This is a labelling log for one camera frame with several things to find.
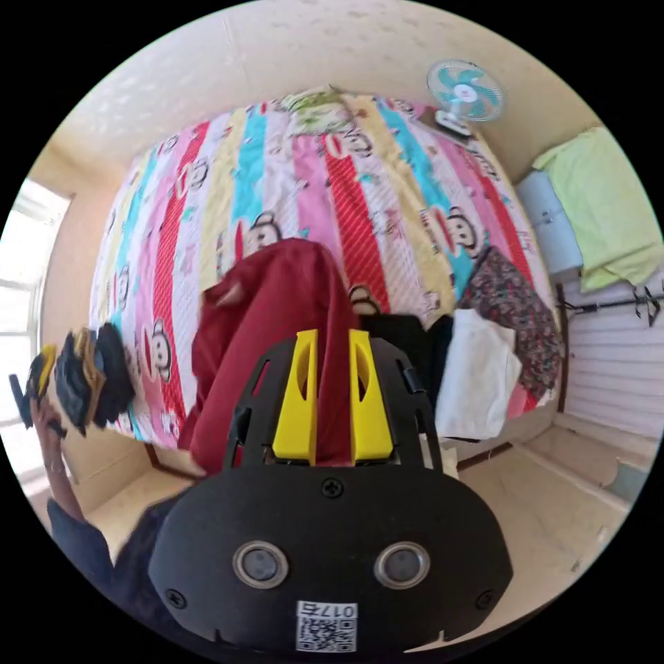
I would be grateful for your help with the white fan with teal blades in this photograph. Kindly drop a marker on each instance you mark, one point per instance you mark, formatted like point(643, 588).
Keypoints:
point(465, 93)

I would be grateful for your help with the pale blue cupboard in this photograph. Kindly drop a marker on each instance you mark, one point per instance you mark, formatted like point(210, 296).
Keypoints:
point(550, 223)

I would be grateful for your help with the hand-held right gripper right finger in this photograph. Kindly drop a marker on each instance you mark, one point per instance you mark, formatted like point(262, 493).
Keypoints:
point(371, 415)

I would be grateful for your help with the window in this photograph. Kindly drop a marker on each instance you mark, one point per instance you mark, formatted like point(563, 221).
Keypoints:
point(23, 290)

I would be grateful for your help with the person's left hand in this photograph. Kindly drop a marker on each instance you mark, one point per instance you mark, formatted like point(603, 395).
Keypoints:
point(51, 441)

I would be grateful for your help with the dark clothes rack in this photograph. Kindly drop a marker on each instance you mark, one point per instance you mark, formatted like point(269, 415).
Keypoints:
point(562, 311)

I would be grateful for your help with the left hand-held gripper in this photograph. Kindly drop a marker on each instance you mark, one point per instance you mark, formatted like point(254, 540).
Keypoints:
point(115, 373)

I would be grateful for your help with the green and white pillow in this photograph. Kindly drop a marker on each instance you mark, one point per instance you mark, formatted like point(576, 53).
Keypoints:
point(321, 111)

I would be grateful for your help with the pile of clothes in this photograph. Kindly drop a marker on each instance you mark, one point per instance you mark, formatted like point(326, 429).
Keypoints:
point(480, 363)

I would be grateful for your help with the bed with striped printed sheet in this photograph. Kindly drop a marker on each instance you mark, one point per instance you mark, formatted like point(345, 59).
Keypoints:
point(321, 187)

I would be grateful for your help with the person's left forearm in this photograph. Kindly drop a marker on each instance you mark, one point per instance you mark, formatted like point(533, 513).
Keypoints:
point(83, 529)

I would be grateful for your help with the red long sleeve shirt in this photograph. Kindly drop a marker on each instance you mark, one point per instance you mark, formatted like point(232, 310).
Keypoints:
point(270, 321)

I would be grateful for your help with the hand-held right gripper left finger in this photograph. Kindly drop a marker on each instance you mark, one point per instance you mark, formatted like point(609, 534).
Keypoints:
point(297, 410)

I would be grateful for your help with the light green cloth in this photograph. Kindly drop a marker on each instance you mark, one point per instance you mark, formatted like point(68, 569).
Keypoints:
point(602, 207)

